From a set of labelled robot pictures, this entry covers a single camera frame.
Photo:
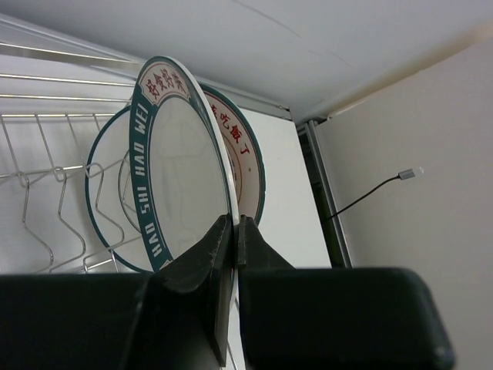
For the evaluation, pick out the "wire dish rack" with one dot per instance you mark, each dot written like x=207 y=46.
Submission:
x=53 y=105

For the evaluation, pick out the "black rimmed white plate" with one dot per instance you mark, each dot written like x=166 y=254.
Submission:
x=108 y=192

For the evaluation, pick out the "green rimmed plate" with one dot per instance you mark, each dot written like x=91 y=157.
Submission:
x=181 y=175

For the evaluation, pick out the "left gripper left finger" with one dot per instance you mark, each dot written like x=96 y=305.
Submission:
x=176 y=318

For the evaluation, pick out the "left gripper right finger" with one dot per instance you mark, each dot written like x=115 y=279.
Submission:
x=334 y=318

